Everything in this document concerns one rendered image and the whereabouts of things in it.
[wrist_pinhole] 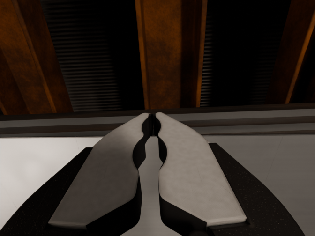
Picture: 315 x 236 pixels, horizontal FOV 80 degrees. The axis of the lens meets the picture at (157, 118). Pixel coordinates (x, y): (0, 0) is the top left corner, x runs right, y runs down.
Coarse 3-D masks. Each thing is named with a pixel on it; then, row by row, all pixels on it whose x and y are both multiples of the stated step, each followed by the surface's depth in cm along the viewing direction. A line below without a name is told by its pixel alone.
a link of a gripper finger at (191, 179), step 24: (168, 120) 11; (168, 144) 9; (192, 144) 9; (168, 168) 8; (192, 168) 8; (216, 168) 8; (168, 192) 7; (192, 192) 7; (216, 192) 7; (168, 216) 7; (192, 216) 6; (216, 216) 6; (240, 216) 6
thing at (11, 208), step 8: (0, 184) 18; (0, 192) 18; (0, 200) 19; (8, 200) 19; (0, 208) 19; (8, 208) 19; (16, 208) 19; (0, 216) 20; (8, 216) 20; (0, 224) 21
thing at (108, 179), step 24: (144, 120) 11; (96, 144) 9; (120, 144) 9; (144, 144) 10; (96, 168) 8; (120, 168) 8; (72, 192) 7; (96, 192) 7; (120, 192) 7; (72, 216) 6; (96, 216) 6; (120, 216) 7
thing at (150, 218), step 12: (84, 144) 15; (156, 144) 15; (156, 156) 16; (144, 168) 16; (156, 168) 16; (144, 180) 17; (156, 180) 17; (144, 192) 18; (156, 192) 18; (144, 204) 19; (156, 204) 19; (144, 216) 20; (156, 216) 20; (132, 228) 21; (144, 228) 21; (156, 228) 21; (168, 228) 21
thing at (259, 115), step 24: (0, 120) 17; (24, 120) 17; (48, 120) 17; (72, 120) 17; (96, 120) 17; (120, 120) 17; (192, 120) 17; (216, 120) 16; (240, 120) 16; (264, 120) 16; (288, 120) 16; (312, 120) 16
